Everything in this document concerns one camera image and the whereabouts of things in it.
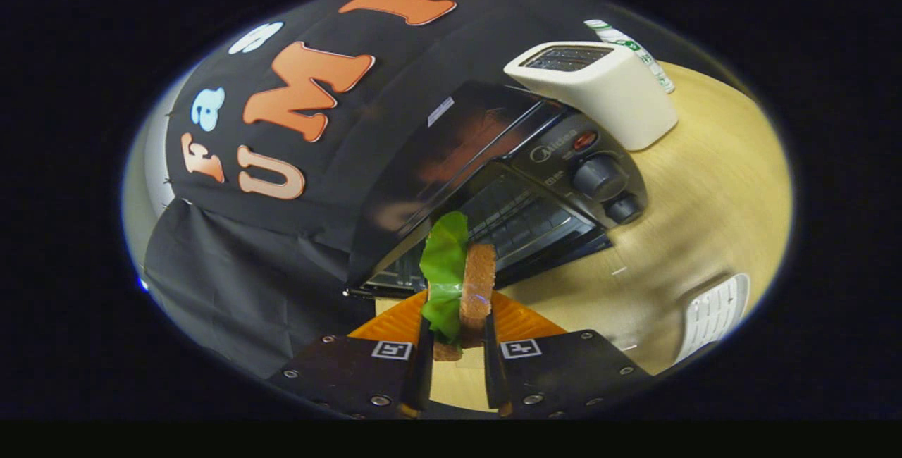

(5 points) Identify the white ribbed tray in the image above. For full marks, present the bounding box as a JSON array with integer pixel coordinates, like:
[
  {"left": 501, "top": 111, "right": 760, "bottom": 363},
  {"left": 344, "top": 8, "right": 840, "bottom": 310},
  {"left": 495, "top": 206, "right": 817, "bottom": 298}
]
[{"left": 674, "top": 273, "right": 751, "bottom": 365}]

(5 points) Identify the black backdrop cloth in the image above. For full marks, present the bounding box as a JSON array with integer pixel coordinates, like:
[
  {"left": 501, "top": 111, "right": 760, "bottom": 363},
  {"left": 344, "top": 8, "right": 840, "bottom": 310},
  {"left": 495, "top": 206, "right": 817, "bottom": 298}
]
[{"left": 144, "top": 0, "right": 635, "bottom": 381}]

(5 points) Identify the white pop-up toaster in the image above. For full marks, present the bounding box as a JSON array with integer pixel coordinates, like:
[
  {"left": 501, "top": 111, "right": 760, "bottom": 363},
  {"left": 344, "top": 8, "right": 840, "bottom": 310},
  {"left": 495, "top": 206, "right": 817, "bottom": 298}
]
[{"left": 504, "top": 41, "right": 679, "bottom": 151}]

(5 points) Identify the lettuce sandwich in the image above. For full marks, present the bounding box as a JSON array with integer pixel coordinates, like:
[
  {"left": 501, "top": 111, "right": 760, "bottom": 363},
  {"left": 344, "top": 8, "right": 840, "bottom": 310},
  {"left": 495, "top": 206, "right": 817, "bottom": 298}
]
[{"left": 419, "top": 211, "right": 498, "bottom": 362}]

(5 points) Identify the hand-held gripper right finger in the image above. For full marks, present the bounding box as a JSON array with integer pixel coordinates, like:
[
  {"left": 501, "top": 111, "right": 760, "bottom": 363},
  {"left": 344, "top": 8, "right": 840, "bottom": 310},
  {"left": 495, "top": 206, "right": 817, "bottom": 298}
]
[{"left": 483, "top": 289, "right": 653, "bottom": 420}]

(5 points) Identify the white bottle green label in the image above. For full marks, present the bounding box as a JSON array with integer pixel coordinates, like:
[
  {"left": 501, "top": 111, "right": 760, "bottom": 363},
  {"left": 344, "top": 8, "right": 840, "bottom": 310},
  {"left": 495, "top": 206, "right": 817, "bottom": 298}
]
[{"left": 583, "top": 19, "right": 675, "bottom": 94}]

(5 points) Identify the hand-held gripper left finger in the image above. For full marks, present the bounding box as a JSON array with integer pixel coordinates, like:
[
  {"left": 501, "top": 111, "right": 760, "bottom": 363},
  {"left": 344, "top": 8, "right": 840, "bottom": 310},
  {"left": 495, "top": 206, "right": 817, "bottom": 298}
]
[{"left": 268, "top": 289, "right": 435, "bottom": 420}]

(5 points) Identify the black toaster oven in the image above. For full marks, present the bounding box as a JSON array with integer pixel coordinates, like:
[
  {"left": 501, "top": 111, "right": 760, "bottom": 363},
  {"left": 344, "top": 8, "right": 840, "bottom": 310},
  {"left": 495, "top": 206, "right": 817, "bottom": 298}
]
[{"left": 345, "top": 81, "right": 648, "bottom": 300}]

